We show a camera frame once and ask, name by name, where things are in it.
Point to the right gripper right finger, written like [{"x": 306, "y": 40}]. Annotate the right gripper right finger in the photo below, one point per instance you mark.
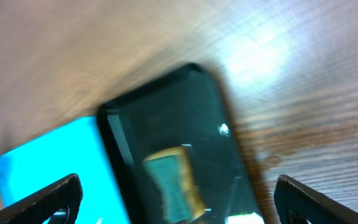
[{"x": 297, "y": 203}]

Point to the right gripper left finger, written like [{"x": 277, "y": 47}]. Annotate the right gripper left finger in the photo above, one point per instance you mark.
[{"x": 58, "y": 202}]

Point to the green yellow sponge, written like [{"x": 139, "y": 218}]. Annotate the green yellow sponge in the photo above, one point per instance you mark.
[{"x": 172, "y": 173}]

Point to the teal plastic tray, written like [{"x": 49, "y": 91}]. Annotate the teal plastic tray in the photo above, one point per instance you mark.
[{"x": 73, "y": 148}]

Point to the black rectangular tray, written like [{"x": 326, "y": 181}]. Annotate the black rectangular tray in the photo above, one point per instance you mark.
[{"x": 182, "y": 108}]

